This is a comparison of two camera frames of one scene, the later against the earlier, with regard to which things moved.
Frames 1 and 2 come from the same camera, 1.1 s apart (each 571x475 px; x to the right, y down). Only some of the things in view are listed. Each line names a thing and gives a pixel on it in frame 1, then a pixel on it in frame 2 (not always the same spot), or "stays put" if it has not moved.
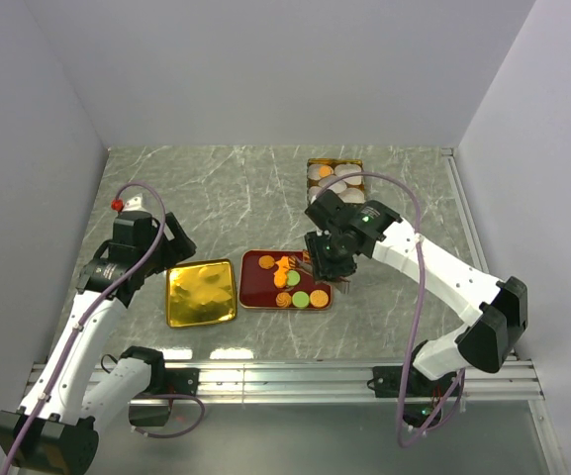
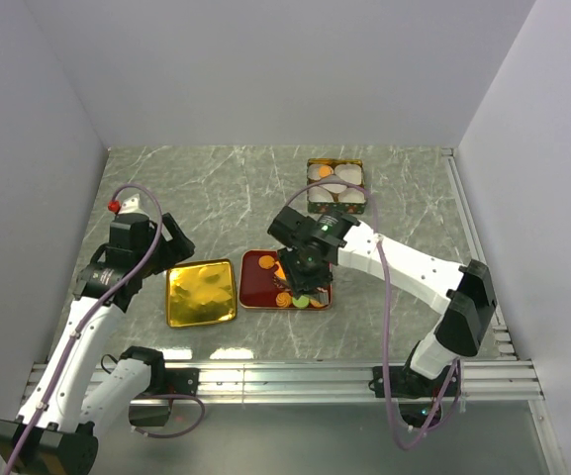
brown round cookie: [266, 261] stays put
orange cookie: [325, 171] stays put
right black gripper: [323, 267] to [297, 282]
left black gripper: [176, 249] stays put
